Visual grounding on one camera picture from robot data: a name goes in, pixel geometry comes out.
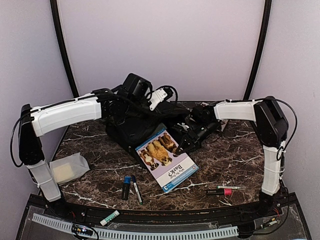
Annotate black frame post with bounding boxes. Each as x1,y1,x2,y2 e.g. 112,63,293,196
49,0,80,98
243,0,273,100

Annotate right black frame post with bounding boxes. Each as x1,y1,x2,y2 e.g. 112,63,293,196
243,0,273,100

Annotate white slotted cable duct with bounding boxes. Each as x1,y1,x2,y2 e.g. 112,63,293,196
31,213,239,240

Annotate blue cap white pen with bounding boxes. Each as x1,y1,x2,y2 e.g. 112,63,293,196
131,175,143,205

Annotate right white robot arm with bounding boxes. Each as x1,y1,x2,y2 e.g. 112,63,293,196
174,96,292,217

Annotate blue cap black highlighter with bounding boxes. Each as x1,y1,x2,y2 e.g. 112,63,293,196
121,176,131,201

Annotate sticky notes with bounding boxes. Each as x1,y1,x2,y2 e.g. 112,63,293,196
49,152,90,185

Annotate floral square plate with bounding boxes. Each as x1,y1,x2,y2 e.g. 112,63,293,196
220,119,229,132

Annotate thin white green pen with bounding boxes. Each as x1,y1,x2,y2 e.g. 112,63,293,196
216,185,246,190

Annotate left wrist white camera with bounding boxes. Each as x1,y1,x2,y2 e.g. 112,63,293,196
149,86,174,111

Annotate white green glue stick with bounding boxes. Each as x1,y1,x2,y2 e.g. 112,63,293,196
100,210,120,226

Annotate black front table rail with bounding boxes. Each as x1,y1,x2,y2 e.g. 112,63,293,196
44,197,283,227

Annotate small green circuit board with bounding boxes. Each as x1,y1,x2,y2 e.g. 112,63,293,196
71,224,94,237

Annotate left black frame post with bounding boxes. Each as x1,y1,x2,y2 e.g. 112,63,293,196
49,0,80,98

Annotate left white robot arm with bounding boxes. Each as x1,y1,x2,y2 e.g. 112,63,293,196
13,73,164,218

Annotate black student backpack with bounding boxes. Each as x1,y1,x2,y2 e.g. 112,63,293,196
105,102,190,168

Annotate dog picture book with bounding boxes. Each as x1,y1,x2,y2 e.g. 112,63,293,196
135,128,199,193

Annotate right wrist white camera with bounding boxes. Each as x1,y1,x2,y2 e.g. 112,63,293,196
174,122,190,132

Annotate pink cap black highlighter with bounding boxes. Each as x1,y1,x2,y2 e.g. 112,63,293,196
206,188,232,196

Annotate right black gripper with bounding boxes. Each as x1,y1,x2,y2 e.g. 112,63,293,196
176,120,220,155

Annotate wrist white camera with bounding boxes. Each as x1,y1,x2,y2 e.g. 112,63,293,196
149,86,174,111
174,122,190,132

